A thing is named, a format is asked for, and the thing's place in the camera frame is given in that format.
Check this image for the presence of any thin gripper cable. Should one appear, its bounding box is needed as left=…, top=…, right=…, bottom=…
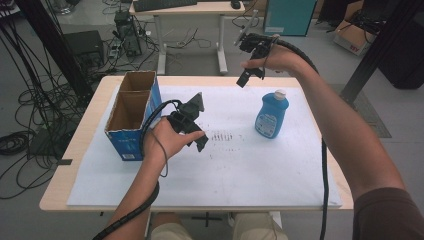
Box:
left=150, top=129, right=170, bottom=179
left=261, top=34, right=280, bottom=80

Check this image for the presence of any black box on floor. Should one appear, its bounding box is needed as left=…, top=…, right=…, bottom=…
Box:
left=62, top=30, right=106, bottom=73

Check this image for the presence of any brown shirt sleeve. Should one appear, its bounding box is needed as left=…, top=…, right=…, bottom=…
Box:
left=352, top=186, right=424, bottom=240

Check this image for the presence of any black computer tower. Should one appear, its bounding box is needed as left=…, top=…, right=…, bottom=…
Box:
left=113, top=10, right=144, bottom=58

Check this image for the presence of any person's leg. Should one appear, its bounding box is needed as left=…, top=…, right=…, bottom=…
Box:
left=230, top=212, right=290, bottom=240
left=149, top=212, right=188, bottom=240

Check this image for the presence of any black case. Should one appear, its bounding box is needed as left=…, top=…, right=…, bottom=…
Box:
left=377, top=13, right=424, bottom=91

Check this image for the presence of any blue detergent bottle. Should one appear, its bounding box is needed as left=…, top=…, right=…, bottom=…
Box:
left=254, top=88, right=290, bottom=140

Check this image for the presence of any person's right hand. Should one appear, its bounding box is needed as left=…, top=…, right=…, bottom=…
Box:
left=240, top=33, right=303, bottom=77

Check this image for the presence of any person's left hand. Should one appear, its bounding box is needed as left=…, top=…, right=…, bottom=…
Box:
left=143, top=116, right=206, bottom=165

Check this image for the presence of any blue cardboard box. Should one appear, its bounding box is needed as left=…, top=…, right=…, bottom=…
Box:
left=104, top=70, right=164, bottom=162

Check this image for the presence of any person's left leg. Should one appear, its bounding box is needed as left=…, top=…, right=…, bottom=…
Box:
left=149, top=212, right=188, bottom=240

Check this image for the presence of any thin right gripper cable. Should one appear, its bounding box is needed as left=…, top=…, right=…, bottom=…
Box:
left=261, top=34, right=280, bottom=80

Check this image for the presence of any white table sheet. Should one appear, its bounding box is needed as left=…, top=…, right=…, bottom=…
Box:
left=66, top=84, right=343, bottom=208

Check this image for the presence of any white power strip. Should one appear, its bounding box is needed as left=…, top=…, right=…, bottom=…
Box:
left=107, top=42, right=122, bottom=61

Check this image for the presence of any black wrapped right gripper cable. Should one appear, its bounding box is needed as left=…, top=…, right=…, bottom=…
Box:
left=274, top=37, right=331, bottom=240

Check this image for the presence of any white-legged desk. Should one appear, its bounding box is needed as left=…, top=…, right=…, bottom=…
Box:
left=128, top=0, right=247, bottom=76

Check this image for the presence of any person's right leg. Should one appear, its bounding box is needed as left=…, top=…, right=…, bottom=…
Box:
left=230, top=212, right=290, bottom=240

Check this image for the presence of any black wrapped gripper cable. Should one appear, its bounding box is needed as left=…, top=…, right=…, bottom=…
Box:
left=92, top=98, right=183, bottom=240
left=274, top=37, right=331, bottom=240

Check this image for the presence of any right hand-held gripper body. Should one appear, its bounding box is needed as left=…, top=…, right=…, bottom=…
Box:
left=233, top=9, right=280, bottom=70

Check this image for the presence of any thin left gripper cable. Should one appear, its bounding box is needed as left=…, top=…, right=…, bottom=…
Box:
left=150, top=129, right=170, bottom=179

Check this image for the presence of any black metal post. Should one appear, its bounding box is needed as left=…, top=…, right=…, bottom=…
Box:
left=14, top=0, right=95, bottom=102
left=333, top=0, right=424, bottom=113

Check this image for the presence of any brown cardboard box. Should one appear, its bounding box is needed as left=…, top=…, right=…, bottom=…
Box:
left=332, top=0, right=380, bottom=57

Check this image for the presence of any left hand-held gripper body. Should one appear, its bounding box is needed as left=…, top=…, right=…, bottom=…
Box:
left=166, top=92, right=206, bottom=148

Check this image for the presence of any black keyboard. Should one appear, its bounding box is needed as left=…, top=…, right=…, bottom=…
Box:
left=132, top=0, right=199, bottom=13

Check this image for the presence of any teal cabinet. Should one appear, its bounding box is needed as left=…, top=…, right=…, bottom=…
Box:
left=262, top=0, right=319, bottom=37

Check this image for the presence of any tangle of black floor cables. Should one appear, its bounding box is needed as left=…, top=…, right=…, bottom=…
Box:
left=0, top=18, right=98, bottom=201

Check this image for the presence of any black wrapped left gripper cable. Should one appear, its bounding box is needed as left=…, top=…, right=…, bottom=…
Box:
left=92, top=98, right=183, bottom=240

